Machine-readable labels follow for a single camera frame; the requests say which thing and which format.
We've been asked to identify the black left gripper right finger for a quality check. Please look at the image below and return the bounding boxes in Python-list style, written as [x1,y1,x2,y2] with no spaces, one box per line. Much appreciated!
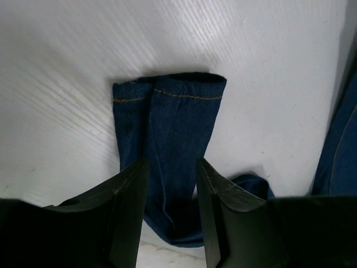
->
[196,159,356,267]

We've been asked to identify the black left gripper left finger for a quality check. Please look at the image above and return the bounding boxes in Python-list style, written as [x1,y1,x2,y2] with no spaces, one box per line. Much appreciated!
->
[1,159,148,267]

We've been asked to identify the dark blue denim trousers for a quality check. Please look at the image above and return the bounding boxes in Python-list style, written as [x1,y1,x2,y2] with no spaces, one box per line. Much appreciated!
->
[112,63,356,248]

